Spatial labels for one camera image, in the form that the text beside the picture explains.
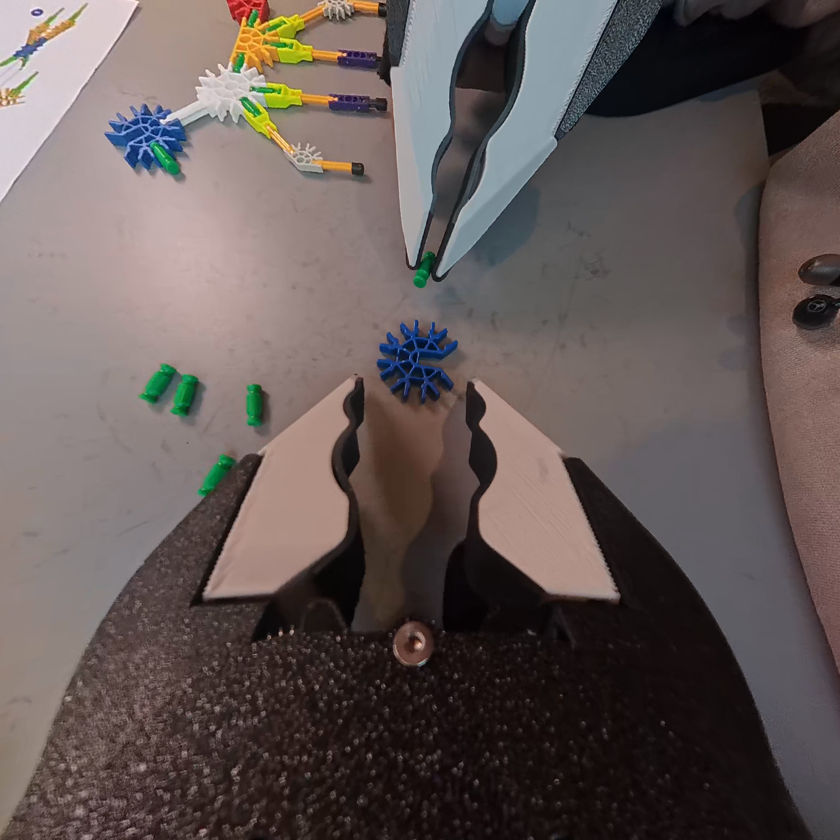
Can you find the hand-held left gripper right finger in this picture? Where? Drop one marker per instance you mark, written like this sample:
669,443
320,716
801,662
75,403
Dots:
544,525

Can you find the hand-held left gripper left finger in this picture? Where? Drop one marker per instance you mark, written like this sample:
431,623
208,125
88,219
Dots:
282,525

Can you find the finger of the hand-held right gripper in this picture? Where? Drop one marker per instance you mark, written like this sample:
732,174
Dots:
426,118
564,72

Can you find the multicoloured construction toy model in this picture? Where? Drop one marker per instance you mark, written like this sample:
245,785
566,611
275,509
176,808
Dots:
229,88

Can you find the blue snowflake connector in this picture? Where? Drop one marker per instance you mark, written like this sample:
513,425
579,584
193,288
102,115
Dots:
141,131
417,361

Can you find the person's right forearm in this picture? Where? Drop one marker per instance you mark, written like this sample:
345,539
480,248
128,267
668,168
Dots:
754,10

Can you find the grey desk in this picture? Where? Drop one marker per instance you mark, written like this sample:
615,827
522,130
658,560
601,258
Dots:
590,328

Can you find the person's beige jacket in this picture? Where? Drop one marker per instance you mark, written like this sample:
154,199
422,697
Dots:
807,426

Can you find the white instruction sheet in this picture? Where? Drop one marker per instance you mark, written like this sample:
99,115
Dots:
46,79

